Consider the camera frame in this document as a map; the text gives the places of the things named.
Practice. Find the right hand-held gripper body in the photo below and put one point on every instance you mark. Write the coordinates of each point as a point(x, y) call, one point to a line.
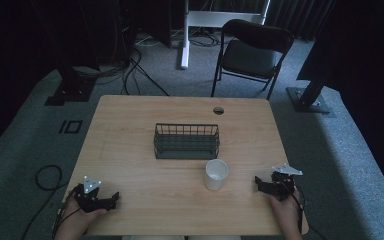
point(281, 185)

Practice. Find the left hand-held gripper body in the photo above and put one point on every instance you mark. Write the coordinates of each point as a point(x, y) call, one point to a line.
point(90, 200)

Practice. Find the person's left hand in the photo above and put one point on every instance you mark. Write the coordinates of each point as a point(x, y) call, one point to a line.
point(80, 220)

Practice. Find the person's right hand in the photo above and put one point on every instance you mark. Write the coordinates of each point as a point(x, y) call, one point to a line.
point(286, 215)

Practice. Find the white cup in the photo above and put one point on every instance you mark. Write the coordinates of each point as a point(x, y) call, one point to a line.
point(216, 175)

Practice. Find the black stand with metal base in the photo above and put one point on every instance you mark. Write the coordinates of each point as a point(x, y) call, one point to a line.
point(308, 100)

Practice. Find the black stand base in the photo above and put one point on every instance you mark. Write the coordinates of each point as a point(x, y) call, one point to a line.
point(71, 91)

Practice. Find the black folding chair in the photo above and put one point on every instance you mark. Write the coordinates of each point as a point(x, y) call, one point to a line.
point(251, 56)

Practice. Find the white desk frame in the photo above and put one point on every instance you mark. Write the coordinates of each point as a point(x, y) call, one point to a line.
point(193, 18)

